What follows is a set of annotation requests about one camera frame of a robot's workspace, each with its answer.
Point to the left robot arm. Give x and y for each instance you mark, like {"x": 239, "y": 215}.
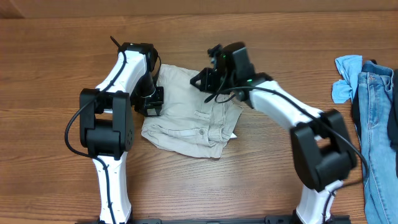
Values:
{"x": 107, "y": 126}

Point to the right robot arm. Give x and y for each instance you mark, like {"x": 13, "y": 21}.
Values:
{"x": 323, "y": 154}

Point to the blue denim jeans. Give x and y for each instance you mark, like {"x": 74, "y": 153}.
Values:
{"x": 375, "y": 97}

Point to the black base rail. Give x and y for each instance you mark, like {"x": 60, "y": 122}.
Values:
{"x": 211, "y": 221}

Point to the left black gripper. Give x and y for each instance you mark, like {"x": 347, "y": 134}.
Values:
{"x": 155, "y": 102}

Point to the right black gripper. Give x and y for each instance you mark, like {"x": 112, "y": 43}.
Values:
{"x": 204, "y": 74}

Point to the light blue cloth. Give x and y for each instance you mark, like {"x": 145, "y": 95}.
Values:
{"x": 349, "y": 67}

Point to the beige shorts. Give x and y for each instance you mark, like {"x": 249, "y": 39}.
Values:
{"x": 187, "y": 125}

